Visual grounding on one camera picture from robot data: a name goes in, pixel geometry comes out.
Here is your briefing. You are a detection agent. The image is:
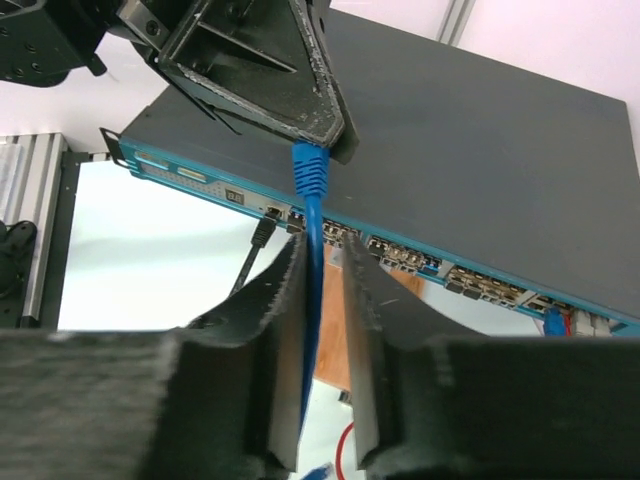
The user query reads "red patch cable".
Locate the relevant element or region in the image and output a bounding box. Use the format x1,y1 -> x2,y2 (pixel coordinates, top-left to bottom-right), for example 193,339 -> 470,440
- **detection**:
336,312 -> 574,480

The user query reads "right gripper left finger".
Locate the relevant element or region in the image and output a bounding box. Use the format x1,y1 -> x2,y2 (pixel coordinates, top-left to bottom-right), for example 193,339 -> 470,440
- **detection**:
1,234 -> 307,479

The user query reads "blue patch cable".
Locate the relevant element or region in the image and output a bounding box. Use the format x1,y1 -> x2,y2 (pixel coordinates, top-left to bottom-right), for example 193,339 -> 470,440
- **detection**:
544,307 -> 565,339
290,139 -> 332,441

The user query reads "blue plugged patch cable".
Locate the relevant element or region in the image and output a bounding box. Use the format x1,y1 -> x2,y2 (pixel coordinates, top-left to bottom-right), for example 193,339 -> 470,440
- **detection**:
544,307 -> 565,339

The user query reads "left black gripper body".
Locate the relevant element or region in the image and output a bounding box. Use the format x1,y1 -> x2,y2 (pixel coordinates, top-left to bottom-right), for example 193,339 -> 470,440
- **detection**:
1,1 -> 194,88

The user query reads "dark grey network switch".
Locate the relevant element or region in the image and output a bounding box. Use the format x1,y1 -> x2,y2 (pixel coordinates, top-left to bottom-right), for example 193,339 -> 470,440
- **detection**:
116,11 -> 639,324

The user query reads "wooden board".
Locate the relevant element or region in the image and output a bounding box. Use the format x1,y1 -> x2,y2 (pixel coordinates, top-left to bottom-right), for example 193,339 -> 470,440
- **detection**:
312,244 -> 426,396

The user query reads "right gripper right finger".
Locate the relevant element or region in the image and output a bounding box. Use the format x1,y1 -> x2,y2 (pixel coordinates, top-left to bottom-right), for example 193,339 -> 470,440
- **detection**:
343,234 -> 639,479

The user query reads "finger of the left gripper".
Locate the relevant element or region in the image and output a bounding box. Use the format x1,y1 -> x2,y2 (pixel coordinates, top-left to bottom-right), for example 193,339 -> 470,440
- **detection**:
329,75 -> 360,165
158,1 -> 345,147

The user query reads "black cable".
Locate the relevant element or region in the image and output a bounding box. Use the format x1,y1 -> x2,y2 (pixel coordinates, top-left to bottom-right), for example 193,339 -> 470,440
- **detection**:
228,204 -> 284,303

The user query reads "aluminium rail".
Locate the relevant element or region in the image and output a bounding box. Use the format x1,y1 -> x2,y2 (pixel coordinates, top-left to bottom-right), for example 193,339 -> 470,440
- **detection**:
1,133 -> 68,320

